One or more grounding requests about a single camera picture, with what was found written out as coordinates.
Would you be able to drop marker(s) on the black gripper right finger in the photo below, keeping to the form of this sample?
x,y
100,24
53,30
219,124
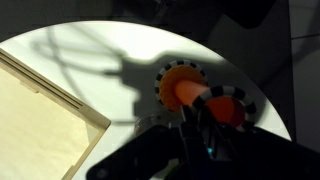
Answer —
x,y
260,153

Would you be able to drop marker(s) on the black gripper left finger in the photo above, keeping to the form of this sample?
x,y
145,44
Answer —
x,y
150,150

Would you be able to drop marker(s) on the light wooden tray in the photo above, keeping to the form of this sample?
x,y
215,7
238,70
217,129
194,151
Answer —
x,y
33,116

